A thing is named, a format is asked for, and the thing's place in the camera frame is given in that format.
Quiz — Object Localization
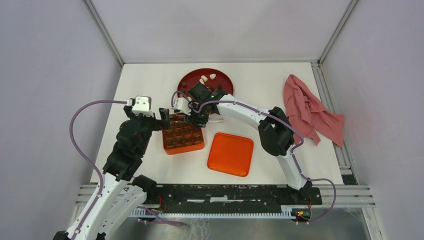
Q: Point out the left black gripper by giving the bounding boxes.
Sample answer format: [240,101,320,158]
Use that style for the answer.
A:
[124,105,170,155]

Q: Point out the orange chocolate box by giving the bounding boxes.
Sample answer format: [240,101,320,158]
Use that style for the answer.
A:
[162,113,205,155]

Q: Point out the metal tongs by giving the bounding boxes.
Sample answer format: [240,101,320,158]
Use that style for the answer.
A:
[169,114,225,128]

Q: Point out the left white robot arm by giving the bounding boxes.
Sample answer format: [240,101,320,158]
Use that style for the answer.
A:
[54,106,170,240]

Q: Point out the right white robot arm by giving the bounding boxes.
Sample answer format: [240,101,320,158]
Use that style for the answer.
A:
[186,83,312,204]

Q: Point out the round red tray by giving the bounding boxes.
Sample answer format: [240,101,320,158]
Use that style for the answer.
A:
[176,68,235,95]

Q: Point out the orange box lid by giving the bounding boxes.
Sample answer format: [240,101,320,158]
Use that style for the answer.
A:
[207,132,254,178]

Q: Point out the pink cloth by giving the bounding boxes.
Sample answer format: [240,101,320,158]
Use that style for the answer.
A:
[282,74,345,148]

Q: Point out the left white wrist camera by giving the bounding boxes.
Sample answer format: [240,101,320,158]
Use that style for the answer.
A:
[126,95,155,117]

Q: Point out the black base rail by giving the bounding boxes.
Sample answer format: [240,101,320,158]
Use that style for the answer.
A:
[143,184,323,214]

